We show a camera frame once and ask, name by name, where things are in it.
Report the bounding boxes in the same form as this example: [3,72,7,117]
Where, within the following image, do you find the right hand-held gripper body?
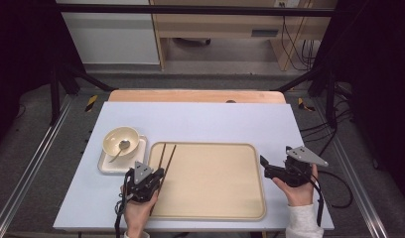
[263,146,330,188]

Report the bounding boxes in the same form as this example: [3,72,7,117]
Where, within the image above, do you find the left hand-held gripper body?
[125,160,160,203]

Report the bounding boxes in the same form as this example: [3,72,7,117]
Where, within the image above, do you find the brown chopstick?
[157,142,168,171]
[150,144,178,217]

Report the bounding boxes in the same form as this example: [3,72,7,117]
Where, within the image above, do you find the metal spoon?
[108,140,131,164]

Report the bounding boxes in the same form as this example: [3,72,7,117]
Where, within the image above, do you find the white square plate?
[97,133,149,176]

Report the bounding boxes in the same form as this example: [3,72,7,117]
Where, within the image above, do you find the cream bowl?
[101,126,141,160]

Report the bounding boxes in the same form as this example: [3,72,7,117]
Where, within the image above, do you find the beige rectangular tray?
[138,141,267,222]

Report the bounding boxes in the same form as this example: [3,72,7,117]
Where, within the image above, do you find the person's right hand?
[272,164,320,208]

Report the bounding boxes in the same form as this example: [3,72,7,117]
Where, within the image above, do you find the person's left hand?
[122,190,160,237]

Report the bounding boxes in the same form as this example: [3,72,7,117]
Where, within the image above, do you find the yellow black tape marker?
[84,94,99,113]
[297,97,317,112]

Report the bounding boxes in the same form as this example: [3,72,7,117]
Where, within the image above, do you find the black metal stand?
[50,60,115,127]
[273,63,338,130]

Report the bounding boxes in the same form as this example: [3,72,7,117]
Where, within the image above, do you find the wooden table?
[108,88,287,104]

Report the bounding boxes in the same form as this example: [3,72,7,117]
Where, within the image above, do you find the black curtain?
[314,0,405,206]
[0,0,85,150]

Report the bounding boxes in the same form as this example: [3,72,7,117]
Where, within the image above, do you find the grey desk label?
[250,28,280,38]

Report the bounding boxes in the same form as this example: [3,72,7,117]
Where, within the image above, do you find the wooden desk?
[150,0,338,71]

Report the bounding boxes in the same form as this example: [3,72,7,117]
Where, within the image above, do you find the white cabinet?
[56,0,161,65]

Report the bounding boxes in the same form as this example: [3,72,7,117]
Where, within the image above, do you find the black metal crossbar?
[56,3,338,18]

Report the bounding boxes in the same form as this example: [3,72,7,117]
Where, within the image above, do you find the black floor cable bundle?
[299,82,353,150]

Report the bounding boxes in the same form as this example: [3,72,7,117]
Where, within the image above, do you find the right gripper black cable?
[309,170,354,228]

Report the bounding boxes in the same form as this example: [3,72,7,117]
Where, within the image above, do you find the aluminium rail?
[311,97,388,238]
[0,95,74,238]

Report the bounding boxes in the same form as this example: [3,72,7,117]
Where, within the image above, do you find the black hanging cables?
[281,14,317,71]

